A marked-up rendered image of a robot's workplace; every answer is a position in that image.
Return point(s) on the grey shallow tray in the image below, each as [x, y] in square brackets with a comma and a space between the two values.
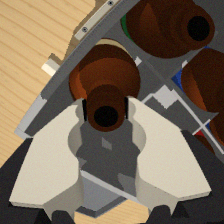
[98, 200]

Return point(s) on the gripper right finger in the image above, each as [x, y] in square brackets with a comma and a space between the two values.
[174, 168]

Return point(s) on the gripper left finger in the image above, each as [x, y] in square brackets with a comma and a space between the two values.
[43, 174]

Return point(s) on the grey plastic crate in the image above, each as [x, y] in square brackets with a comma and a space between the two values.
[109, 159]

